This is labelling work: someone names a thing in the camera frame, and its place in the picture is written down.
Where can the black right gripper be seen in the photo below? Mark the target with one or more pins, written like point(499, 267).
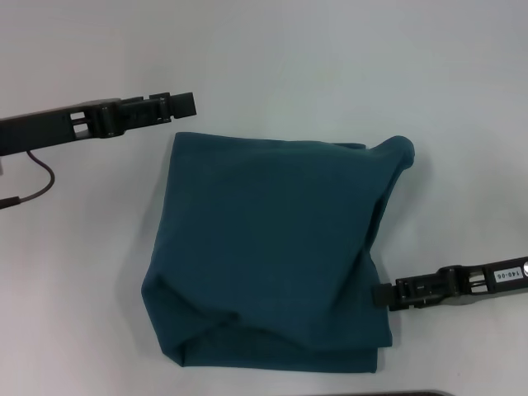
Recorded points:
point(486, 280)

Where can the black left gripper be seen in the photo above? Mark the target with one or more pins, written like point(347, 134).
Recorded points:
point(45, 125)

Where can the teal T-shirt with FREE print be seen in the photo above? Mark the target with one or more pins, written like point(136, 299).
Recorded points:
point(268, 247)

